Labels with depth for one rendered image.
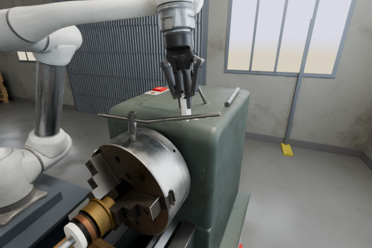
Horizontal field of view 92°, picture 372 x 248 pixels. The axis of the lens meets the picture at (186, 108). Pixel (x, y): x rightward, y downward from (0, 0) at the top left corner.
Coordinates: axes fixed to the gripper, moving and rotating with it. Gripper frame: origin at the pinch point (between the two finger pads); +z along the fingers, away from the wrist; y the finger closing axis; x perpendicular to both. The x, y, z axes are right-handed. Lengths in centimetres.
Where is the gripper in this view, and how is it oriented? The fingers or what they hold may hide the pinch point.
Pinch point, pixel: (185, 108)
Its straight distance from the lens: 51.2
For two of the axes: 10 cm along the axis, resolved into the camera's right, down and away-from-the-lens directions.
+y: 8.8, 0.5, -4.8
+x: 4.7, -3.0, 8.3
